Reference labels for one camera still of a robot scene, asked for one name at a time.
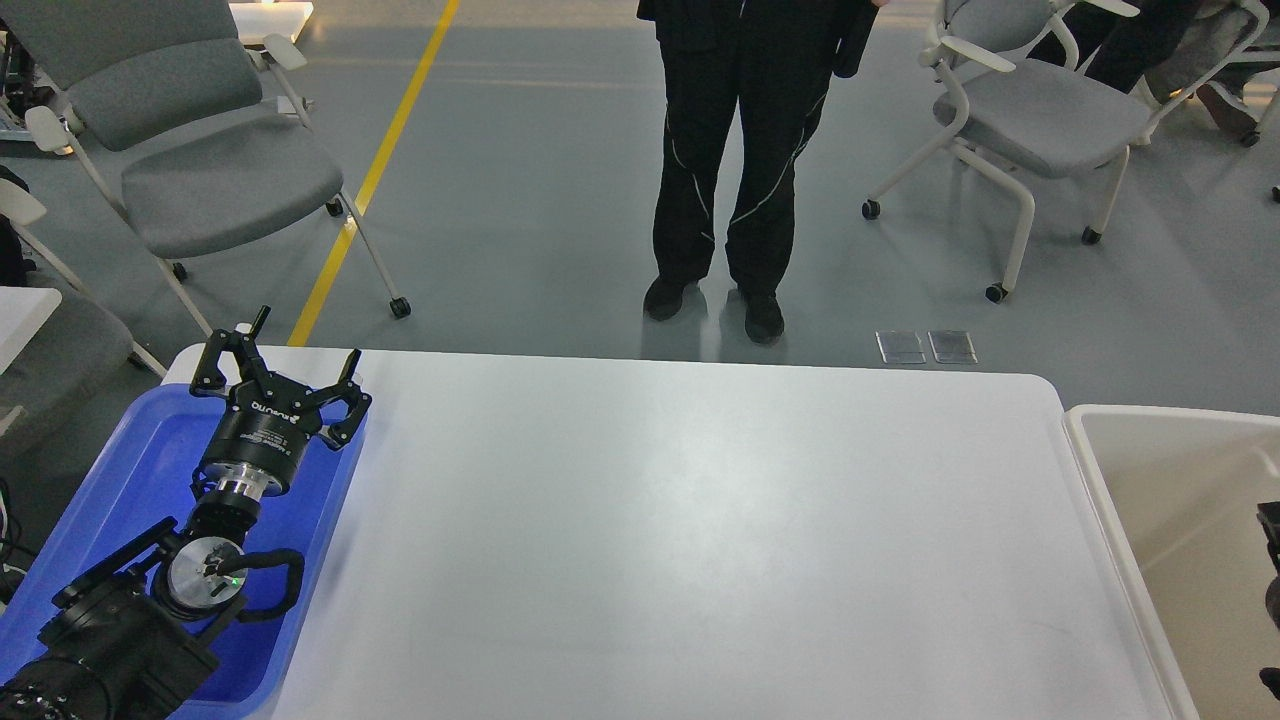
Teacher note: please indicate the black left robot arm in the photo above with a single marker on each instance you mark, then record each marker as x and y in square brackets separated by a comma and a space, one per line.
[177, 583]

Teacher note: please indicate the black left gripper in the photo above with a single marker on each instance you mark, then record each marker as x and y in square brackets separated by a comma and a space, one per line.
[262, 432]

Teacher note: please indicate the metal floor plate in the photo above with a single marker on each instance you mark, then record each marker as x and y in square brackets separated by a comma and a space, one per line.
[953, 347]
[900, 347]

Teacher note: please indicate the right metal floor plate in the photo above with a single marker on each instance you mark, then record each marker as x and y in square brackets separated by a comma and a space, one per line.
[953, 347]

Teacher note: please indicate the left metal floor plate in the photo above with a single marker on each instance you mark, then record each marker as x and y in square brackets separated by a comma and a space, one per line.
[900, 347]

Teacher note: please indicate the grey chair far left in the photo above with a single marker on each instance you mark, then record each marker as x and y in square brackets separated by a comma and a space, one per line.
[71, 355]

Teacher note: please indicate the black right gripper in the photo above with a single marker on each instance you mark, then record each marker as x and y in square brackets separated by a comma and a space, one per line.
[1268, 515]

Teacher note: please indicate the grey chair right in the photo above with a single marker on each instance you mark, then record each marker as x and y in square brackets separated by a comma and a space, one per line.
[1013, 98]

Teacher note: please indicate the white side table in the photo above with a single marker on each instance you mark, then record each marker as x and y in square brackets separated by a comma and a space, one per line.
[23, 312]

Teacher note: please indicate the beige plastic bin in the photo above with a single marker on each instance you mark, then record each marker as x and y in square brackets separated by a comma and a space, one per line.
[1177, 492]

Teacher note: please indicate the grey chair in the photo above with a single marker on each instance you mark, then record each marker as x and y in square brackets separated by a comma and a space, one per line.
[198, 143]
[71, 355]
[1013, 98]

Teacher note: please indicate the white table in background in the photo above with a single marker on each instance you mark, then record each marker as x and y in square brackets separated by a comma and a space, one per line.
[256, 20]

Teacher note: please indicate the seated person in black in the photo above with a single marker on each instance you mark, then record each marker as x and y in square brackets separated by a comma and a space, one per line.
[1173, 46]

